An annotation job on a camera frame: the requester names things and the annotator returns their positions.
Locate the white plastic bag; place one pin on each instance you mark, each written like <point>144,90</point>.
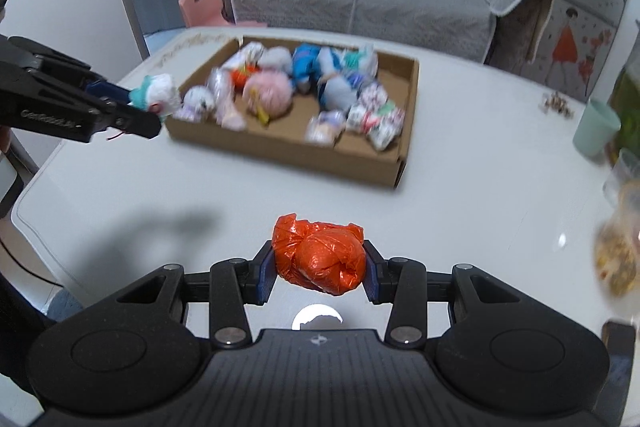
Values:
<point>250,54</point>

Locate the white teal bagged bundle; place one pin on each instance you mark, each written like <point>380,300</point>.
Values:
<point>157,94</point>

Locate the clear bag of snacks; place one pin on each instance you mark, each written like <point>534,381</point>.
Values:
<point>617,252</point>

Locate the small white lilac sock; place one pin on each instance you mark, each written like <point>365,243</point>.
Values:
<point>199,103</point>

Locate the plastic white sock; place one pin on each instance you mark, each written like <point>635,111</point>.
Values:
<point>325,127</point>

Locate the pile of seed shells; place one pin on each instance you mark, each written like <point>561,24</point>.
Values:
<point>556,103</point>

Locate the pink fuzzy ball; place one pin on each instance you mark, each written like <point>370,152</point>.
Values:
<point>270,93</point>

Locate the pink stool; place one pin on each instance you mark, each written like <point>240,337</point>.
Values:
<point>202,7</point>

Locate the green cup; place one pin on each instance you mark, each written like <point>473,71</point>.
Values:
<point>595,129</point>

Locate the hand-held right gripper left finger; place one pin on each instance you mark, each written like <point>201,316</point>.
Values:
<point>265,277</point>

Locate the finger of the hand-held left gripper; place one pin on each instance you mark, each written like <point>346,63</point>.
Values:
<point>135,124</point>
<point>107,91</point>

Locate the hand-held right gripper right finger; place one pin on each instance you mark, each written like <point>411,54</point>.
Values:
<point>374,277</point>

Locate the cardboard box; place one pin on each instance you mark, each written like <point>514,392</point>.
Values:
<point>300,152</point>

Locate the orange plastic bag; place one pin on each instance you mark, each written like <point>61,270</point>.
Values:
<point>325,257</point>

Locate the pink patterned white sock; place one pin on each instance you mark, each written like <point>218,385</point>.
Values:
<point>374,96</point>
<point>377,127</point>

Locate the white teal sock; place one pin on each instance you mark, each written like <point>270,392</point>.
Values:
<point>359,59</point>

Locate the grey sock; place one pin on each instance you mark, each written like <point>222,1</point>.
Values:
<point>336,93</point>

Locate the person's blue jeans leg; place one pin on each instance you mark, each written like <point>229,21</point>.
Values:
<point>67,306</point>

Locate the glass fish bowl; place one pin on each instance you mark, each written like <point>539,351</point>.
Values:
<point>631,107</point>

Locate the white blue sock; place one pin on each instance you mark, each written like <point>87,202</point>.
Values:
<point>331,59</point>

